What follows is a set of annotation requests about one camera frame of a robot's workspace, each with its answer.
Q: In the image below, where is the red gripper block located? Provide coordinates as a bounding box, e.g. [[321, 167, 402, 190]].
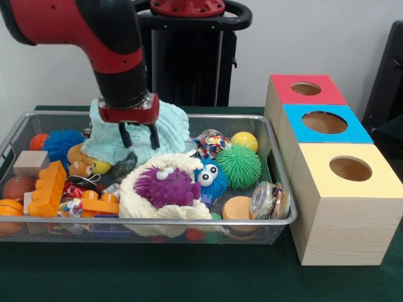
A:
[[98, 93, 161, 150]]

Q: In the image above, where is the mint green waffle cloth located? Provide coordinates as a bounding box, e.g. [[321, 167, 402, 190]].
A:
[[81, 99, 190, 164]]

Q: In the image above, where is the green spiky rubber ball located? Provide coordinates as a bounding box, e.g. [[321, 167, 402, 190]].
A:
[[215, 143, 262, 189]]

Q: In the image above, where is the wooden box with three holes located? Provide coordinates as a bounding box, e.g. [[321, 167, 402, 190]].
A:
[[263, 74, 403, 267]]

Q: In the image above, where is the cream knitted cloth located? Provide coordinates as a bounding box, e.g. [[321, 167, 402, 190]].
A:
[[118, 153, 212, 237]]

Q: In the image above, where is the purple spiky monster toy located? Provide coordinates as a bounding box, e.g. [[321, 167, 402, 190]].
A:
[[133, 166, 202, 210]]

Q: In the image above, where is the colourful patterned fabric scrunchie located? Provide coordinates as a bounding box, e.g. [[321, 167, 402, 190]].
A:
[[191, 128, 232, 158]]

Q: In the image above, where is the blue spiky rubber ball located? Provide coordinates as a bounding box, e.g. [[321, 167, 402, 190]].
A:
[[42, 130, 86, 169]]

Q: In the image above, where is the blue spiky toy with eyes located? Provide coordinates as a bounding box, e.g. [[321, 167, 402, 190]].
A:
[[194, 157, 228, 205]]

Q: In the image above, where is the yellow ball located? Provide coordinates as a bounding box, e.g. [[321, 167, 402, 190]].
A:
[[230, 131, 259, 154]]

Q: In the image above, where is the long orange building block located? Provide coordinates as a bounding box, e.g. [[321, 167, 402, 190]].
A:
[[27, 160, 67, 218]]

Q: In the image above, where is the dark green table cloth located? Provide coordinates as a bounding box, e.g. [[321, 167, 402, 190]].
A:
[[0, 105, 403, 302]]

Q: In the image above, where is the black upright panel on stand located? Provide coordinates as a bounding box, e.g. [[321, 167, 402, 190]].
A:
[[361, 20, 403, 133]]

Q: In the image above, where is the shallow wire mesh bin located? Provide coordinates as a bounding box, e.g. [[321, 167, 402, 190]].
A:
[[0, 110, 298, 245]]

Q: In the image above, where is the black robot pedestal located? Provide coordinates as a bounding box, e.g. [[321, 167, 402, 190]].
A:
[[135, 0, 253, 107]]

